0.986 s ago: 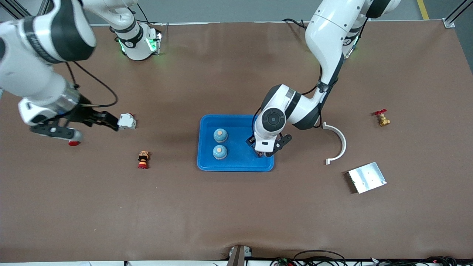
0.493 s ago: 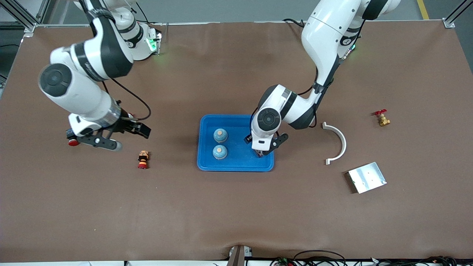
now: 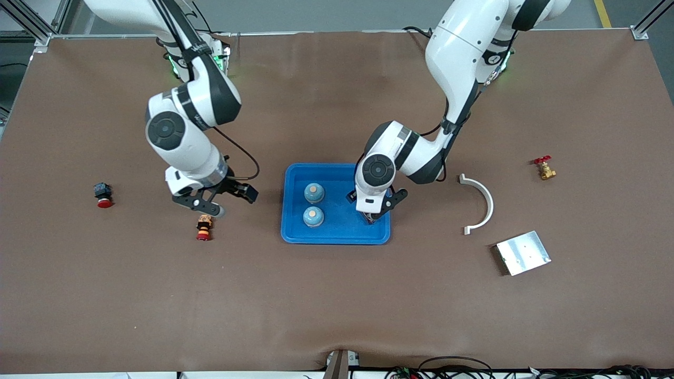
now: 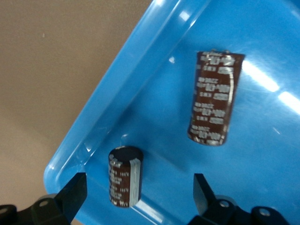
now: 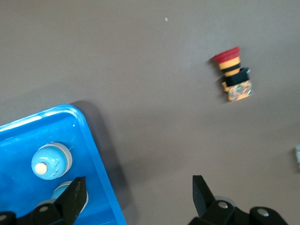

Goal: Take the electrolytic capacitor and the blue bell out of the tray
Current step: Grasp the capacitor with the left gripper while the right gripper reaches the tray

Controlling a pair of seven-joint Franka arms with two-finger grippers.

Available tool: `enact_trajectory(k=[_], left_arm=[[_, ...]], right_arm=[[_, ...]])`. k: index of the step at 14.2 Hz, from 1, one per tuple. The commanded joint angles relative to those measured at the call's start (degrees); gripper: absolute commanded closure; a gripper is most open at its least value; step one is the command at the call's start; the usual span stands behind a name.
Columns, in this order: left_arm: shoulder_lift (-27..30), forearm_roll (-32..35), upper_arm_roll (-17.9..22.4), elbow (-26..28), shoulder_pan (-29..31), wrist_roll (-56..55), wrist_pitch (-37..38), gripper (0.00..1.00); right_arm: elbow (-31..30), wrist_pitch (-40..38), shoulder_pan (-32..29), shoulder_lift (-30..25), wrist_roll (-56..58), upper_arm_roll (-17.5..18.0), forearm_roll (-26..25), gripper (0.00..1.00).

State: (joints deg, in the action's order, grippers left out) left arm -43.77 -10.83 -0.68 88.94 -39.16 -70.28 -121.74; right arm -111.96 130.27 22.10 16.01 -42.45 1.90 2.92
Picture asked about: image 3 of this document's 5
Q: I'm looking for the blue plastic tray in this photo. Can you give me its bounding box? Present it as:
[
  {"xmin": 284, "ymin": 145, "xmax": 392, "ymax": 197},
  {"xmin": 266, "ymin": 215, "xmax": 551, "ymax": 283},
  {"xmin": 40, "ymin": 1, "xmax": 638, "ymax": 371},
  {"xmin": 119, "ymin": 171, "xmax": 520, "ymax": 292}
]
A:
[{"xmin": 280, "ymin": 163, "xmax": 391, "ymax": 245}]

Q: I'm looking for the black red push button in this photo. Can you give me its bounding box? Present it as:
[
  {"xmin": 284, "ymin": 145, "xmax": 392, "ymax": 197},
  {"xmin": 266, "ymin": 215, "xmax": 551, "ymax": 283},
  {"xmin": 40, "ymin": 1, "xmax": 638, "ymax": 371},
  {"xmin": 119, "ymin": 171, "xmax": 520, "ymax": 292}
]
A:
[{"xmin": 93, "ymin": 182, "xmax": 114, "ymax": 209}]

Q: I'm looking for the paper table cover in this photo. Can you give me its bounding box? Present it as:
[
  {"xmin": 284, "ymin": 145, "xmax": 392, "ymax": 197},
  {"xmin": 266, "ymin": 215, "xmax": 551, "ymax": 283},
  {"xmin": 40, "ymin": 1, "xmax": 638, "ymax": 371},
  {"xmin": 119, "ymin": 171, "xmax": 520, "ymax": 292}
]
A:
[{"xmin": 0, "ymin": 29, "xmax": 674, "ymax": 375}]

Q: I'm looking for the silver metal plate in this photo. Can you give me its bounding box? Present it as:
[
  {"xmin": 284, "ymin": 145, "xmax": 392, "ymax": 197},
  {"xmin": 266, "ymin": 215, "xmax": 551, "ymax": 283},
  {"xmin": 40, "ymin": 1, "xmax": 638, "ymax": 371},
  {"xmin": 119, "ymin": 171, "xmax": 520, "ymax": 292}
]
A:
[{"xmin": 495, "ymin": 231, "xmax": 552, "ymax": 276}]

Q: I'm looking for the white curved bracket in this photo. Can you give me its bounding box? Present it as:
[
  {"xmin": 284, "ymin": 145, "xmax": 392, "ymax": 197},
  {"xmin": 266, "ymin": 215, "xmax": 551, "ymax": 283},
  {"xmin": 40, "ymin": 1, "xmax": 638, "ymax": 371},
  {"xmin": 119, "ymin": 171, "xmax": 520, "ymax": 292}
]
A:
[{"xmin": 459, "ymin": 173, "xmax": 495, "ymax": 235}]

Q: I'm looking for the black cable loop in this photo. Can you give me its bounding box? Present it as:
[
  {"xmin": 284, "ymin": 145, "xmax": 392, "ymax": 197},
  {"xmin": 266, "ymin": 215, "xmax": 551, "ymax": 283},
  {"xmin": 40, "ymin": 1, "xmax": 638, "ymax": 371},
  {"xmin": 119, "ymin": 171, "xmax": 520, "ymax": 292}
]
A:
[{"xmin": 419, "ymin": 356, "xmax": 494, "ymax": 379}]

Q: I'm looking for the brass valve red handle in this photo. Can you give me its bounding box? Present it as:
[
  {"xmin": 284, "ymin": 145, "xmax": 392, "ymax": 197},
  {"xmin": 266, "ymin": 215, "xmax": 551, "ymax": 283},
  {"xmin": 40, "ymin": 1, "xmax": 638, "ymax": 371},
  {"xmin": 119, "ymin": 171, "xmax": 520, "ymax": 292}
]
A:
[{"xmin": 533, "ymin": 156, "xmax": 557, "ymax": 181}]

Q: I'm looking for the aluminium frame post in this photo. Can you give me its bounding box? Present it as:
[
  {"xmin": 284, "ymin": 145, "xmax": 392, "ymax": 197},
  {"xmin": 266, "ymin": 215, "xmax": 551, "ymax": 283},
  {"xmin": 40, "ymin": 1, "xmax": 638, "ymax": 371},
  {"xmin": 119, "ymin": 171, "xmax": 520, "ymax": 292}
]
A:
[
  {"xmin": 11, "ymin": 0, "xmax": 72, "ymax": 53},
  {"xmin": 629, "ymin": 0, "xmax": 674, "ymax": 42}
]

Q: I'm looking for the black cable bundle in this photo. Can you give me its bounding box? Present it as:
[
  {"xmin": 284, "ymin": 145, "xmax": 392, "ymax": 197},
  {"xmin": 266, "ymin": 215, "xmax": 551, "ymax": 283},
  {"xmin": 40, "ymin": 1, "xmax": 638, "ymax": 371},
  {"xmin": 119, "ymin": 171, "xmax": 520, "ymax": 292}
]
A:
[{"xmin": 527, "ymin": 364, "xmax": 674, "ymax": 379}]

